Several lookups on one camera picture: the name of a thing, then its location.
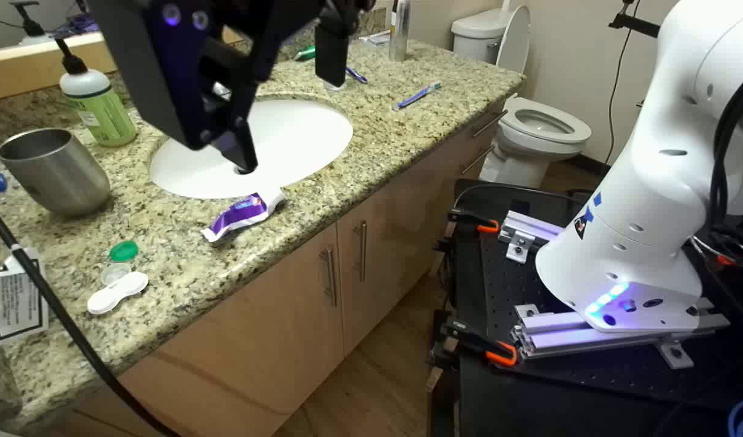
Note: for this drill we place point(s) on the short aluminium rail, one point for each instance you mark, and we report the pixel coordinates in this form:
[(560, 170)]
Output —
[(526, 230)]

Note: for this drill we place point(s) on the wooden vanity cabinet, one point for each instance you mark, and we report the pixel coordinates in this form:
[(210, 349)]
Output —
[(257, 341)]

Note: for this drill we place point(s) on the white oval sink basin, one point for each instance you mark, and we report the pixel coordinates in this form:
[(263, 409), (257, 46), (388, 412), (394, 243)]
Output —
[(299, 142)]

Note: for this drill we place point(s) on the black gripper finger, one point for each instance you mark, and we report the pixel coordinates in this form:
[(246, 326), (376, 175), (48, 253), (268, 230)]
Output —
[(330, 51), (240, 149)]

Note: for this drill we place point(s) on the white oblong case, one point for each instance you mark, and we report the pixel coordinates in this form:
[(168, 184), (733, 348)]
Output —
[(117, 292)]

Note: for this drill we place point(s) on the purple toothpaste tube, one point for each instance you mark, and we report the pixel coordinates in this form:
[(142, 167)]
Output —
[(240, 215)]

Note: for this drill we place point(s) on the white toilet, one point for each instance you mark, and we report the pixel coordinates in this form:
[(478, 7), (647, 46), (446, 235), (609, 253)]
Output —
[(531, 134)]

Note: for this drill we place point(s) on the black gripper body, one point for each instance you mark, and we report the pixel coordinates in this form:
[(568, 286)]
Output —
[(178, 74)]

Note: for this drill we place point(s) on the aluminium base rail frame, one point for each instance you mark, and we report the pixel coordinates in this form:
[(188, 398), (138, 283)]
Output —
[(581, 331)]

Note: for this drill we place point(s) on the black robot cart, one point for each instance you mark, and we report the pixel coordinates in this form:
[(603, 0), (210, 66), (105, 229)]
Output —
[(598, 395)]

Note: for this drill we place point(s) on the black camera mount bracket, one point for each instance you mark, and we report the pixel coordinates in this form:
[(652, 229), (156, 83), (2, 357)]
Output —
[(633, 23)]

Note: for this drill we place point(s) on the small blue stick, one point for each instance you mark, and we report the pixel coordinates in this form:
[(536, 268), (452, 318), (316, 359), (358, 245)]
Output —
[(354, 76)]

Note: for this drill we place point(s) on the green soap pump bottle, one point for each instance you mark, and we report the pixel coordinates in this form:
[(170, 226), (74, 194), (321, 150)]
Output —
[(100, 109)]

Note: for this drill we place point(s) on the stainless steel cup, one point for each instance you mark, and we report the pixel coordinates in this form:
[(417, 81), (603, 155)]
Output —
[(55, 173)]

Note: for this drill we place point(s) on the orange black clamp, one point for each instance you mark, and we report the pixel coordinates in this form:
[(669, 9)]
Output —
[(477, 222), (492, 349)]

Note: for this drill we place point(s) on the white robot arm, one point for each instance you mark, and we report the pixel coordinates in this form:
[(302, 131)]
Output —
[(662, 160)]

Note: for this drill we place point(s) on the wood framed wall mirror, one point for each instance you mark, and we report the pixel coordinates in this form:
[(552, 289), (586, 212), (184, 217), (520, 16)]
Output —
[(32, 68)]

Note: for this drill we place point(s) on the small green tube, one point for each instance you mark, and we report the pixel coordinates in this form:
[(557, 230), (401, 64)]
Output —
[(303, 53)]

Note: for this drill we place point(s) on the white printed tag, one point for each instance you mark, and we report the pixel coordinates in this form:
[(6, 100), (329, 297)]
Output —
[(14, 304)]

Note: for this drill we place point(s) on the small green capped bottle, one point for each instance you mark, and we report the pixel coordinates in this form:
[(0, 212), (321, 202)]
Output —
[(119, 258)]

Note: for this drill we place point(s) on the blue toothbrush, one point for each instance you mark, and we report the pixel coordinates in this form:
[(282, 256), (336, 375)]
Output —
[(417, 94)]

